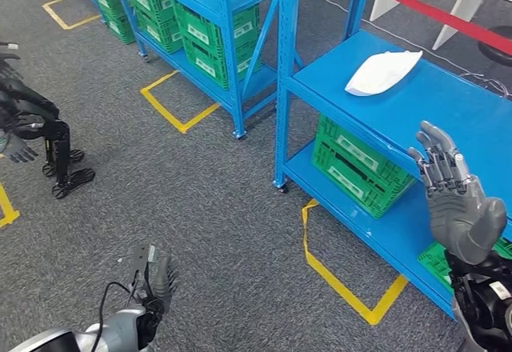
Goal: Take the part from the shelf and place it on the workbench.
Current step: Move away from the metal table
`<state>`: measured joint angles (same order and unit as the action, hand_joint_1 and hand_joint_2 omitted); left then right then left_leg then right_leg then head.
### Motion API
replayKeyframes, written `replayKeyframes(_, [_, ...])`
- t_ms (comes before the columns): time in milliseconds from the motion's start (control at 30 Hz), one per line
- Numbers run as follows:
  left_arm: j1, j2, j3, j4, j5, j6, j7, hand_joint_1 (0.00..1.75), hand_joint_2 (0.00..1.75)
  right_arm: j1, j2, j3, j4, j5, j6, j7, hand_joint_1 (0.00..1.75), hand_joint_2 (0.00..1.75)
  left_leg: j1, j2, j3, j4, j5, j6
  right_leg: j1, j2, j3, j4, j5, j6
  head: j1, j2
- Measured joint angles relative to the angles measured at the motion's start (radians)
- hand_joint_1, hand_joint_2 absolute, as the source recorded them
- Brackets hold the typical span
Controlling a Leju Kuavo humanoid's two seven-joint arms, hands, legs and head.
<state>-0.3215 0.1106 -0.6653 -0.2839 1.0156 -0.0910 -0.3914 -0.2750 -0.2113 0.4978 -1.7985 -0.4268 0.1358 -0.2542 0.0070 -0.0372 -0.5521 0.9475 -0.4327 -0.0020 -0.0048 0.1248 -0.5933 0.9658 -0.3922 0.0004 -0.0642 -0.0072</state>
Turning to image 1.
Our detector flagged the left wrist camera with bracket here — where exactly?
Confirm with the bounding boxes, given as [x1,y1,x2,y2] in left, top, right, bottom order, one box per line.
[128,242,158,310]

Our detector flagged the chrome base stool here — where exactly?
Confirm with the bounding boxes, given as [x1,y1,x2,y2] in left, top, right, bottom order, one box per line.
[459,25,512,100]

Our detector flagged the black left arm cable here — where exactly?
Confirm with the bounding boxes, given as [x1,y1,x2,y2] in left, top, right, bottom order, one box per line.
[91,280,134,352]

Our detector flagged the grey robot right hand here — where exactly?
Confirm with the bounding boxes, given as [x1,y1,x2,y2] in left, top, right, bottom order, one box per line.
[407,120,509,266]

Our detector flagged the red barrier tape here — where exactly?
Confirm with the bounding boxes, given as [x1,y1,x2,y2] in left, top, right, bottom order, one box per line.
[343,0,512,57]

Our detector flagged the white plastic trim part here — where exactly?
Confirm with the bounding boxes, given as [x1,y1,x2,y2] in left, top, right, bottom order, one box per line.
[344,50,424,98]

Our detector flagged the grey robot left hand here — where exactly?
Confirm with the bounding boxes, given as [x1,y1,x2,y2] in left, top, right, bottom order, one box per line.
[136,254,179,349]

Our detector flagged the black and silver humanoid robot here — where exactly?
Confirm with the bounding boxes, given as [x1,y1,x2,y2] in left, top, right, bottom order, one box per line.
[0,42,97,201]

